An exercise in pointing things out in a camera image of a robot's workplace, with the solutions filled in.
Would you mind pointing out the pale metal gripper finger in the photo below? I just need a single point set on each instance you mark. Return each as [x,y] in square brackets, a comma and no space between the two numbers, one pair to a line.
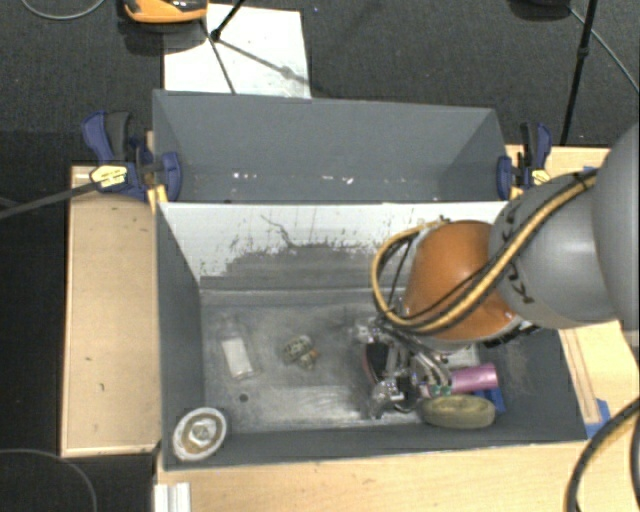
[361,332]
[384,397]

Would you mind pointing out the pink cylinder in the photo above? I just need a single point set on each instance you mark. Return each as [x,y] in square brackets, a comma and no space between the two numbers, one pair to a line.
[475,378]

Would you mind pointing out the blue block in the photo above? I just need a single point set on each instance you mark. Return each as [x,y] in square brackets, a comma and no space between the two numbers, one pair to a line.
[496,398]

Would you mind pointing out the clear glass jar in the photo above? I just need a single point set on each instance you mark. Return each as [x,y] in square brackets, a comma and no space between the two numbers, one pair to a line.
[236,354]

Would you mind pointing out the white round disc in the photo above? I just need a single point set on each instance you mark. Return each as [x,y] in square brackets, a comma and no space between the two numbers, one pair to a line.
[199,433]

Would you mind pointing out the grey metal bin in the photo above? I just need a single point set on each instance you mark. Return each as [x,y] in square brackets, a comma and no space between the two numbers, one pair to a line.
[280,150]

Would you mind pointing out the pale wood board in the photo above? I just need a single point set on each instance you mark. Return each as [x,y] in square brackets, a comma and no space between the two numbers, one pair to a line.
[112,320]

